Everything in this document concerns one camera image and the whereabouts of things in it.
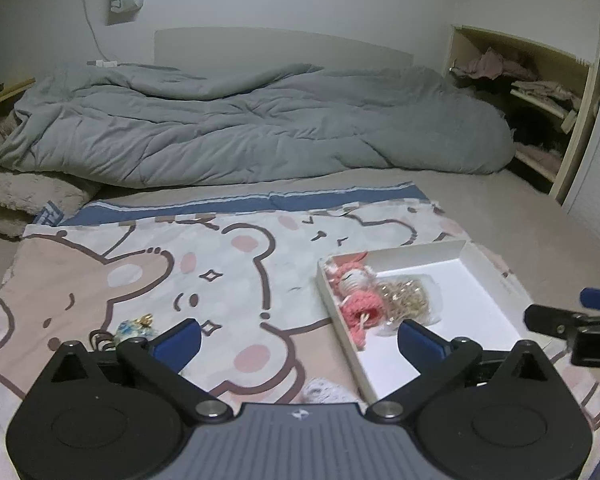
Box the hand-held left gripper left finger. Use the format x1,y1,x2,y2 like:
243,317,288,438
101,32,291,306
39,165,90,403
44,317,233,421

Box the grey quilt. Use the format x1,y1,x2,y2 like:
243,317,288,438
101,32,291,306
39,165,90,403
0,62,516,190

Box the black spiral hair tie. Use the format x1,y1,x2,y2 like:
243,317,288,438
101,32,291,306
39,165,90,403
88,330,117,354

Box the bear printed blanket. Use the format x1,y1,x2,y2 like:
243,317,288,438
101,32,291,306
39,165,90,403
0,182,600,480

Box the white cardboard box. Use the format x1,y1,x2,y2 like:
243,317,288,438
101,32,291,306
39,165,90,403
316,239,551,405

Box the white cable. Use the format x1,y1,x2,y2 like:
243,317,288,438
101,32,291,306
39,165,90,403
79,0,107,64

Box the beige fluffy blanket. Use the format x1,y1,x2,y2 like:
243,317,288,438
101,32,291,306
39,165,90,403
0,149,104,239

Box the white lace item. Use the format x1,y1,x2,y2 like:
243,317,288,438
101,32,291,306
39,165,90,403
300,377,362,406

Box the pink crumpled clothes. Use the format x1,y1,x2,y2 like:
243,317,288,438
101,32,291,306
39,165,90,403
451,49,532,82

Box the pink crochet doll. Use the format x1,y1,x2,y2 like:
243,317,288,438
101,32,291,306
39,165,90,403
325,252,387,352

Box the cream wardrobe shelf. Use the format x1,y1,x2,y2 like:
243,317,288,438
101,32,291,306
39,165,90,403
447,12,600,207

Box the beige folded clothes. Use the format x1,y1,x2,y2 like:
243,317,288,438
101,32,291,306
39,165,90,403
510,78,582,112

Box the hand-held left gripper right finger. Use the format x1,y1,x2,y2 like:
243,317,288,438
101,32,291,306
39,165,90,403
366,318,557,420

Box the gold chain in plastic bag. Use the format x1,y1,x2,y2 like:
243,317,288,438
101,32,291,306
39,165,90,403
375,274,444,337

